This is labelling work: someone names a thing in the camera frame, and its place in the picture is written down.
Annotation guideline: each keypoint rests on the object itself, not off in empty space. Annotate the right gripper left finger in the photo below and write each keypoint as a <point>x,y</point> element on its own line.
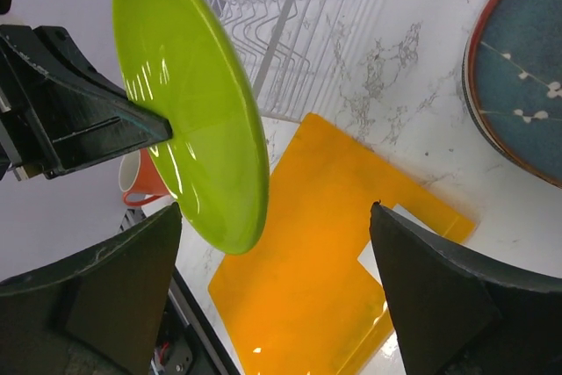
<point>97,311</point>

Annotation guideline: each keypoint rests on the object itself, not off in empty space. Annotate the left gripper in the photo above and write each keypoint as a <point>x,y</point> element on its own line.
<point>58,114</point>

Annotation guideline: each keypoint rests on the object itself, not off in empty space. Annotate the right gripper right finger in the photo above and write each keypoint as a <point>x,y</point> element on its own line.
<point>456,311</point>

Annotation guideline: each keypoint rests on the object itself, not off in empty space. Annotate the lime green plate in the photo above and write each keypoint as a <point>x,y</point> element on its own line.
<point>177,61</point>

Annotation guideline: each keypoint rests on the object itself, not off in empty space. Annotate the grey-blue plate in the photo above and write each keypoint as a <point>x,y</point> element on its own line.
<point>470,120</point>

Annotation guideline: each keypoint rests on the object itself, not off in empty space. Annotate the dark teal branch plate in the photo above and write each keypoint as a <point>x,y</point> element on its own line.
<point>511,79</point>

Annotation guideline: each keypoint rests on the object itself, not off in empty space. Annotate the orange mug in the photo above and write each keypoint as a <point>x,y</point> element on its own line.
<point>139,179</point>

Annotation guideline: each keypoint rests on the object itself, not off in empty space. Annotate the white label sticker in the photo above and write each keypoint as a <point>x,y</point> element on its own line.
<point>368,257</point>

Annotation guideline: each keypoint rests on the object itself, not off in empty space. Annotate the orange cutting mat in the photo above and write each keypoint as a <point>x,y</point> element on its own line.
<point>301,301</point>

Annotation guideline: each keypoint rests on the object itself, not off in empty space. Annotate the white wire dish rack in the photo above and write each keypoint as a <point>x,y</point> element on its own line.
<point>296,52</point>

